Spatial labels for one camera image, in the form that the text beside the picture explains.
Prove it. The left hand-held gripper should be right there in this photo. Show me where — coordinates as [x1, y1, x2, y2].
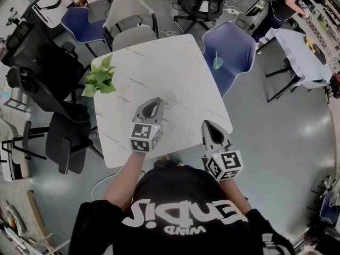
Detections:
[129, 97, 164, 153]

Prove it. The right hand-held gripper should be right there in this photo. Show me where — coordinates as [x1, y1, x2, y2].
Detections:
[201, 120, 244, 182]

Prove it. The clear glass cup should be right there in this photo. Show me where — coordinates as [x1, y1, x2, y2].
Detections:
[162, 90, 180, 108]

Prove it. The person's left forearm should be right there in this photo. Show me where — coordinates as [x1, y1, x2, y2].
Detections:
[103, 150, 148, 213]

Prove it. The person's right forearm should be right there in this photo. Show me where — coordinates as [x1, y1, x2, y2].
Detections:
[218, 177, 253, 218]

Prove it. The teal cup with straw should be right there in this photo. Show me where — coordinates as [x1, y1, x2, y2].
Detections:
[212, 50, 225, 71]

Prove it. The green potted plant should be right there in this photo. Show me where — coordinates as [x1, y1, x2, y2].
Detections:
[80, 54, 118, 98]

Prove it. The person's black printed shirt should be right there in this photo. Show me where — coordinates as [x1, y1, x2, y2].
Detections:
[68, 160, 296, 255]

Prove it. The blue plastic chair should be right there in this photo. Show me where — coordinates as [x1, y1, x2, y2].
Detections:
[201, 22, 258, 98]
[60, 6, 107, 58]

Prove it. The black low padded chair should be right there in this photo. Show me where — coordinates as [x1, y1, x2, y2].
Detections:
[44, 103, 105, 175]

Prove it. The beige upholstered chair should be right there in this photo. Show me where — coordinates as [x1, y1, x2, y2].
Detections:
[103, 0, 160, 52]

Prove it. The black office chair with armrests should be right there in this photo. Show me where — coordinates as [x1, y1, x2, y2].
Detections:
[6, 40, 92, 123]

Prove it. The table with pale cloth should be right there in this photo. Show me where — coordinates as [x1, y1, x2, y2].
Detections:
[256, 27, 334, 104]

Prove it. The white machine on desk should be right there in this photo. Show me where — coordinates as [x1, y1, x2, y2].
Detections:
[31, 0, 71, 29]

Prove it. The black equipment case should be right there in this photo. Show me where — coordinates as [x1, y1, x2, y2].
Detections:
[4, 21, 37, 63]

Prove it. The white floor cable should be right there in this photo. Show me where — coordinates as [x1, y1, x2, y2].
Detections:
[91, 166, 123, 202]

